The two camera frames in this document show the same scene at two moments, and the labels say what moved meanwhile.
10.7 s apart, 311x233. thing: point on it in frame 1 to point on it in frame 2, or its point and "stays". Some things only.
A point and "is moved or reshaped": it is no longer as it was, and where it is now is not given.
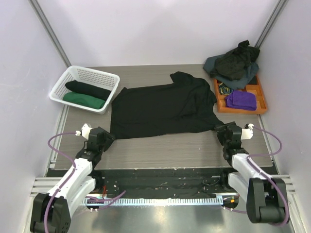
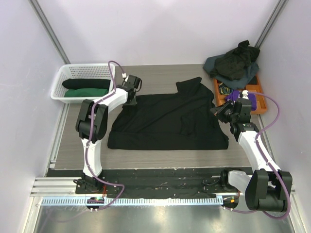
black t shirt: [184, 106] is moved or reshaped
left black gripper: [109, 138] to [133, 102]
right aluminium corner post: [277, 11] stays
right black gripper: [222, 129] to [219, 111]
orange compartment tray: [254, 86] stays
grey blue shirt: [241, 82] stays
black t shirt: [100, 93] to [80, 83]
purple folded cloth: [241, 100] stays
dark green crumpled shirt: [233, 64] stays
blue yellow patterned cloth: [224, 90] stays
